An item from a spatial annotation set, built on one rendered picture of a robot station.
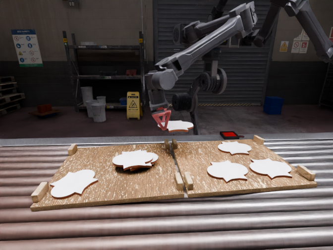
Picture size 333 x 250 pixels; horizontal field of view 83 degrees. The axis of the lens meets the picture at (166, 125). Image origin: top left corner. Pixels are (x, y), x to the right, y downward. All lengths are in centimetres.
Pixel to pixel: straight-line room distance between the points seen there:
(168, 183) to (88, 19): 538
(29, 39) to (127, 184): 593
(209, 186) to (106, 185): 31
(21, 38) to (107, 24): 224
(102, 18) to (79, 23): 60
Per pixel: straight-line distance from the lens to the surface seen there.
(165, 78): 61
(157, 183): 61
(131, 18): 553
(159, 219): 53
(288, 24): 640
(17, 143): 116
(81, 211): 60
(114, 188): 61
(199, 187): 60
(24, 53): 645
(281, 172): 75
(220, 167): 69
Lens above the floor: 130
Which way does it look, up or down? 19 degrees down
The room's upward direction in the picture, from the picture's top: straight up
